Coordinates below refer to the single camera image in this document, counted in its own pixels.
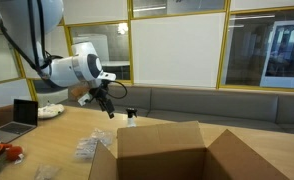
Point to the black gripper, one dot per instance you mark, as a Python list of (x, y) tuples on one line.
[(102, 91)]

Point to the clear plastic bag blue print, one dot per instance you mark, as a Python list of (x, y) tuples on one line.
[(86, 148)]

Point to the brown cardboard box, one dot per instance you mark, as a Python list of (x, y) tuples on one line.
[(160, 140)]

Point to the small clear plastic bag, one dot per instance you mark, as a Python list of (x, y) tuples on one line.
[(45, 171)]

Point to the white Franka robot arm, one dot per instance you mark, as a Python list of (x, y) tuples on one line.
[(70, 70)]

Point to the grey open laptop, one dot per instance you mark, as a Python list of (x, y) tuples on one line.
[(25, 111)]

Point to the red fuzzy ball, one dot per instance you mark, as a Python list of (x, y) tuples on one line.
[(14, 154)]

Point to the brown cardboard panel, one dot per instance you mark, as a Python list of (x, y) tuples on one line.
[(2, 116)]

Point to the grey upholstered bench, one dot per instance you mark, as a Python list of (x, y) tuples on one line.
[(220, 103)]

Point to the white framed glass door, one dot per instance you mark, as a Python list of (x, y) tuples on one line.
[(283, 53)]

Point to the yellow window frame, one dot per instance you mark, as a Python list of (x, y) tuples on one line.
[(222, 50)]

